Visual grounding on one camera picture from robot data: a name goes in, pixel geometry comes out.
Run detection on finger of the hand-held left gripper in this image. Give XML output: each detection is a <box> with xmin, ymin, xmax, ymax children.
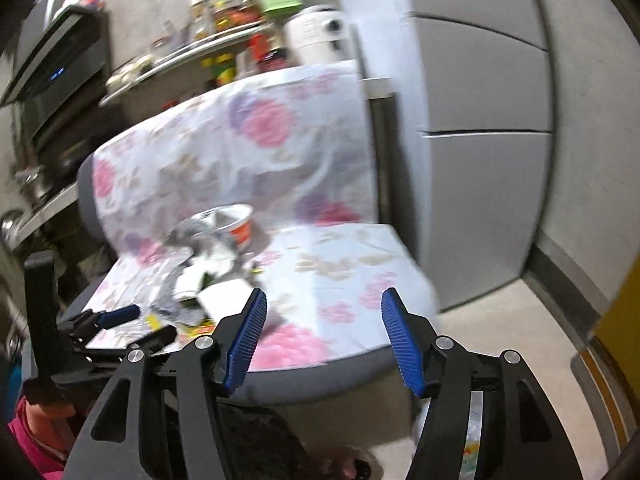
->
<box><xmin>67</xmin><ymin>304</ymin><xmax>142</xmax><ymax>342</ymax></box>
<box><xmin>125</xmin><ymin>326</ymin><xmax>178</xmax><ymax>357</ymax></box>

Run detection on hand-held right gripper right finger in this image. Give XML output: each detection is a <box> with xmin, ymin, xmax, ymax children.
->
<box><xmin>381</xmin><ymin>287</ymin><xmax>583</xmax><ymax>480</ymax></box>

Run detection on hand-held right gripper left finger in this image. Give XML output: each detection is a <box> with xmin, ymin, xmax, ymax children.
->
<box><xmin>62</xmin><ymin>287</ymin><xmax>268</xmax><ymax>480</ymax></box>

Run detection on white bowl with orange band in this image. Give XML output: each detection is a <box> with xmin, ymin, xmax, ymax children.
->
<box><xmin>212</xmin><ymin>203</ymin><xmax>256</xmax><ymax>250</ymax></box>

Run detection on person's left forearm pink sleeve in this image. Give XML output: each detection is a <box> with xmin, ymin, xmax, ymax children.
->
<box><xmin>7</xmin><ymin>395</ymin><xmax>86</xmax><ymax>476</ymax></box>

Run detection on crumpled clear plastic wrapper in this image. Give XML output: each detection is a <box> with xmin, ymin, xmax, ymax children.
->
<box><xmin>149</xmin><ymin>280</ymin><xmax>206</xmax><ymax>330</ymax></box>

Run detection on small white packet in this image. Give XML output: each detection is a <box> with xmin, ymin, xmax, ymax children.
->
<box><xmin>172</xmin><ymin>265</ymin><xmax>212</xmax><ymax>302</ymax></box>

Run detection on metal pot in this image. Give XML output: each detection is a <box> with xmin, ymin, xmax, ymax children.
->
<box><xmin>0</xmin><ymin>210</ymin><xmax>27</xmax><ymax>247</ymax></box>

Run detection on grey chair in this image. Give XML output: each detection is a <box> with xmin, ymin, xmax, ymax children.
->
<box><xmin>55</xmin><ymin>60</ymin><xmax>441</xmax><ymax>406</ymax></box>

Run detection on metal kettle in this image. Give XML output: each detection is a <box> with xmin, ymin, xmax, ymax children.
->
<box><xmin>14</xmin><ymin>164</ymin><xmax>52</xmax><ymax>202</ymax></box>

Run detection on grey refrigerator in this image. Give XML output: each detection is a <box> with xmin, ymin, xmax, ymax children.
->
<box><xmin>330</xmin><ymin>0</ymin><xmax>558</xmax><ymax>311</ymax></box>

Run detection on yellow cabinet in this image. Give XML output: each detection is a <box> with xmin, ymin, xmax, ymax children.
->
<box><xmin>570</xmin><ymin>285</ymin><xmax>640</xmax><ymax>453</ymax></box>

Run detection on garlic bulbs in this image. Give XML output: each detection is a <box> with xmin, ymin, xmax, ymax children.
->
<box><xmin>106</xmin><ymin>55</ymin><xmax>154</xmax><ymax>87</ymax></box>

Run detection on yellow green bottle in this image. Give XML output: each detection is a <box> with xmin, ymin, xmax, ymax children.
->
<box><xmin>202</xmin><ymin>55</ymin><xmax>237</xmax><ymax>87</ymax></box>

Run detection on black range hood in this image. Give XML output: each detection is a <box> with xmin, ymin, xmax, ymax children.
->
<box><xmin>0</xmin><ymin>0</ymin><xmax>112</xmax><ymax>107</ymax></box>

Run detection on red packet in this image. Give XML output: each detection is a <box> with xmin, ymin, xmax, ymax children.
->
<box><xmin>249</xmin><ymin>32</ymin><xmax>274</xmax><ymax>59</ymax></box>

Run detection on clear oil bottle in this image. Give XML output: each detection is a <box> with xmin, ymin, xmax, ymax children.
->
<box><xmin>190</xmin><ymin>0</ymin><xmax>214</xmax><ymax>42</ymax></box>

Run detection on white rice cooker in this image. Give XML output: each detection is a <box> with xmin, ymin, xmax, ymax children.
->
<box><xmin>282</xmin><ymin>5</ymin><xmax>351</xmax><ymax>67</ymax></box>

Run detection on metal wall shelf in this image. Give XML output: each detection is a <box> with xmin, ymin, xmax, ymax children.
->
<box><xmin>97</xmin><ymin>22</ymin><xmax>281</xmax><ymax>108</ymax></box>

